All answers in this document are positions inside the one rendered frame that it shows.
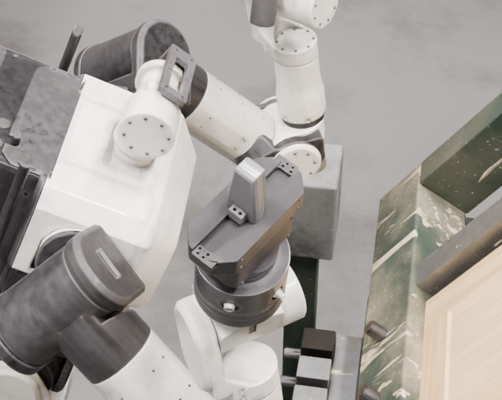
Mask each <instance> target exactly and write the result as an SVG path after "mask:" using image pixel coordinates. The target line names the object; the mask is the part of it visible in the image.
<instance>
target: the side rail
mask: <svg viewBox="0 0 502 400"><path fill-rule="evenodd" d="M420 183H421V184H422V185H424V186H425V187H426V188H428V189H429V190H431V191H433V192H434V193H436V194H437V195H439V196H440V197H442V198H444V199H445V200H447V201H448V202H449V203H451V204H452V205H454V206H456V207H457V208H459V209H460V210H461V211H463V212H465V213H468V212H470V211H471V210H472V209H474V208H475V207H476V206H478V205H479V204H480V203H481V202H483V201H484V200H485V199H486V198H487V197H488V196H490V195H491V194H492V193H494V192H495V191H496V190H498V189H499V188H500V187H502V92H501V93H500V94H499V95H498V96H496V97H495V98H494V99H493V100H492V101H491V102H490V103H489V104H488V105H487V106H486V107H484V108H483V109H482V110H481V111H480V112H479V113H477V114H476V115H475V116H474V117H473V118H471V119H470V120H469V121H468V122H467V123H466V124H464V125H463V126H462V127H461V128H460V129H459V130H458V131H457V132H456V133H455V134H454V135H452V136H451V137H450V138H449V139H448V140H446V141H445V142H444V143H443V144H442V145H441V146H439V147H438V148H437V149H436V150H435V151H434V152H433V153H432V154H430V155H429V156H428V157H427V158H426V159H425V160H424V161H423V162H422V166H421V176H420Z"/></svg>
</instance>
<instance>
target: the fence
mask: <svg viewBox="0 0 502 400"><path fill-rule="evenodd" d="M501 245H502V198H500V199H499V200H498V201H496V202H495V203H494V204H492V205H491V206H490V207H489V208H488V209H487V210H485V211H484V212H483V213H481V214H480V215H479V216H477V217H476V218H475V219H473V220H472V221H471V222H470V223H469V224H468V225H466V226H465V227H464V228H463V229H461V230H460V231H458V232H457V233H456V234H454V235H453V236H452V237H451V238H450V239H449V240H447V241H446V242H445V243H444V244H442V245H441V246H439V247H438V248H437V249H436V250H434V251H433V252H432V253H431V254H430V255H429V256H427V257H426V258H424V259H423V260H422V261H420V262H419V263H418V270H417V280H416V285H417V286H418V287H420V288H421V289H423V290H425V291H426V292H428V293H429V294H431V295H433V296H435V295H436V294H437V293H439V292H440V291H441V290H442V289H444V288H445V287H447V286H448V285H449V284H451V283H452V282H453V281H454V280H455V279H457V278H458V277H459V276H461V275H462V274H464V273H465V272H466V271H468V270H469V269H470V268H471V267H473V266H474V265H475V264H477V263H478V262H480V261H481V260H483V259H484V258H485V257H486V256H487V255H489V254H490V253H491V252H493V251H494V250H496V249H497V248H499V247H500V246H501Z"/></svg>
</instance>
